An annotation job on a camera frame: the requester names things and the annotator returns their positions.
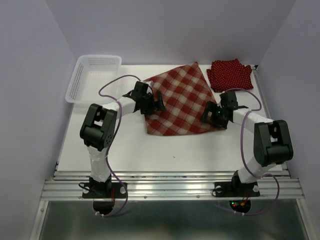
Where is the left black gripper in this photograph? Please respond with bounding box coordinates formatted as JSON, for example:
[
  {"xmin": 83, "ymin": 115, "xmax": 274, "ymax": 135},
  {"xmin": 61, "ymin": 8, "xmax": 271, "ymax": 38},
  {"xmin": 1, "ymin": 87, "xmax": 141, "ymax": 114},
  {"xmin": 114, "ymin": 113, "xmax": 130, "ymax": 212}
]
[{"xmin": 140, "ymin": 91, "xmax": 166, "ymax": 115}]

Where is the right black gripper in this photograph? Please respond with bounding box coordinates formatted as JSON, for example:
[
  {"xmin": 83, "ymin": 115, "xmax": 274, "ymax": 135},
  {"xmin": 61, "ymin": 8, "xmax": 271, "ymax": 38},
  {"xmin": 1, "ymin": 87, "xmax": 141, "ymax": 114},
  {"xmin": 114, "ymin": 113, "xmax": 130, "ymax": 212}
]
[{"xmin": 200, "ymin": 100, "xmax": 229, "ymax": 129}]

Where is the red plaid skirt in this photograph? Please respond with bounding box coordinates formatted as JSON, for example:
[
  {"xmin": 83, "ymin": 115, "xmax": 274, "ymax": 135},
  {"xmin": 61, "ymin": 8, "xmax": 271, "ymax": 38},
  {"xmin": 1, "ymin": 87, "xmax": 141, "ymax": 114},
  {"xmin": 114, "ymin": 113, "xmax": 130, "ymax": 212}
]
[{"xmin": 144, "ymin": 62, "xmax": 218, "ymax": 136}]

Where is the red polka dot skirt pile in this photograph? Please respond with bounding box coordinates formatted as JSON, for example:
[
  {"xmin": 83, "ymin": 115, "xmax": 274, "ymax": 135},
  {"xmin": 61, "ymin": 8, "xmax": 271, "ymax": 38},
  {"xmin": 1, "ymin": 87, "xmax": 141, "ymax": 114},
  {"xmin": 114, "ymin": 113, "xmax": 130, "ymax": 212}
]
[{"xmin": 209, "ymin": 58, "xmax": 254, "ymax": 93}]

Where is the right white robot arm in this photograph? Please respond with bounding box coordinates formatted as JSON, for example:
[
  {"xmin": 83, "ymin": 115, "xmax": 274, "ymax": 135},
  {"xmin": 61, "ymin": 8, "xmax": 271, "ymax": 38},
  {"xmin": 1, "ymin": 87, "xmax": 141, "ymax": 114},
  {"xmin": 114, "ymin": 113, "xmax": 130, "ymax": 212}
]
[{"xmin": 200, "ymin": 89, "xmax": 294, "ymax": 198}]

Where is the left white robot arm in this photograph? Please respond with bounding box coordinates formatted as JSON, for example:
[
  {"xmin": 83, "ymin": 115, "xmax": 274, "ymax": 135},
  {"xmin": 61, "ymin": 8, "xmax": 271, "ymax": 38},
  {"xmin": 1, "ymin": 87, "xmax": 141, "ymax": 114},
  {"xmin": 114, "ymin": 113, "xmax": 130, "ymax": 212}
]
[{"xmin": 79, "ymin": 81, "xmax": 166, "ymax": 197}]

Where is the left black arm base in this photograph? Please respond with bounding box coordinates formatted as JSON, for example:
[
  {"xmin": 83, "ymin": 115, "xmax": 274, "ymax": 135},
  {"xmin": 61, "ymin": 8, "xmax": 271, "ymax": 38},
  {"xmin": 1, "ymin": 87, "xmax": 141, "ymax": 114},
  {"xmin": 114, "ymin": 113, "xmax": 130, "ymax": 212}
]
[{"xmin": 78, "ymin": 182, "xmax": 126, "ymax": 199}]

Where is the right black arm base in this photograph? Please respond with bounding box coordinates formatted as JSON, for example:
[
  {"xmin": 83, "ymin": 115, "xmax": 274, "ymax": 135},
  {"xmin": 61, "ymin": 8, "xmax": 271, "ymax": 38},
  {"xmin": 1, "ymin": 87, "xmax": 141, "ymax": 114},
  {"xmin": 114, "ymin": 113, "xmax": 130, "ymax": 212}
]
[{"xmin": 214, "ymin": 181, "xmax": 260, "ymax": 198}]

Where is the white plastic basket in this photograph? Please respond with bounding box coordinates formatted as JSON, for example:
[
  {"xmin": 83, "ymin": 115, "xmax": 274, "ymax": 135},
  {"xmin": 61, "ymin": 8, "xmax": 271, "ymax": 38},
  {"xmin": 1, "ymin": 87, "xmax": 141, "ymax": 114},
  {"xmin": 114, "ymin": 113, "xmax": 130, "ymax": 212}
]
[{"xmin": 65, "ymin": 54, "xmax": 122, "ymax": 104}]

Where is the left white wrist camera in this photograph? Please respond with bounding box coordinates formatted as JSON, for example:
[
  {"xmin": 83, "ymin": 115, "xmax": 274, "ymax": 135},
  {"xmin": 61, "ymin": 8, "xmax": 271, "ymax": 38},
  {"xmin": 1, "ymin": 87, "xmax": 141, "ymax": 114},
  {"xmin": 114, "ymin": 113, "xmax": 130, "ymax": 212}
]
[{"xmin": 145, "ymin": 81, "xmax": 154, "ymax": 88}]

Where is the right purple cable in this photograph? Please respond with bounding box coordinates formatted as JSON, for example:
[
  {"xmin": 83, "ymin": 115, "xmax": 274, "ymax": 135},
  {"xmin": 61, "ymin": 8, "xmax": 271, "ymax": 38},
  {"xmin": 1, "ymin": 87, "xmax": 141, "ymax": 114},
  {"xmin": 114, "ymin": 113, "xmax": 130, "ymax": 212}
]
[{"xmin": 216, "ymin": 87, "xmax": 280, "ymax": 217}]

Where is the purple cable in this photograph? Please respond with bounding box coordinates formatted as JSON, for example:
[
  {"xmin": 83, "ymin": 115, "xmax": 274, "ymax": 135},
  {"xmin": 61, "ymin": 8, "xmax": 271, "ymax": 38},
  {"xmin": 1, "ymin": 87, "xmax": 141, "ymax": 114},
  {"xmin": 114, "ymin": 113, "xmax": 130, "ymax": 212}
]
[
  {"xmin": 216, "ymin": 87, "xmax": 280, "ymax": 217},
  {"xmin": 94, "ymin": 74, "xmax": 154, "ymax": 218}
]

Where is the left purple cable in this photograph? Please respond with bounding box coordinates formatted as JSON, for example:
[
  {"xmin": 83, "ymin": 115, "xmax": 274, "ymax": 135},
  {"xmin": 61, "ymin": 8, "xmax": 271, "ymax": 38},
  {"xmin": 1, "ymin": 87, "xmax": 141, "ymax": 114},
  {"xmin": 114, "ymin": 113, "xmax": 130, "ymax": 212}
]
[{"xmin": 94, "ymin": 74, "xmax": 154, "ymax": 218}]

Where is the aluminium rail frame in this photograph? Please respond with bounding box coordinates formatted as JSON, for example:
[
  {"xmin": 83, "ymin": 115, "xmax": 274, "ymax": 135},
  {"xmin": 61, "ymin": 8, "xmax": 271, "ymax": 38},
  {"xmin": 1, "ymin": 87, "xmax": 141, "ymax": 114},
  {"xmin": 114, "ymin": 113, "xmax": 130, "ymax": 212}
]
[{"xmin": 29, "ymin": 65, "xmax": 311, "ymax": 240}]

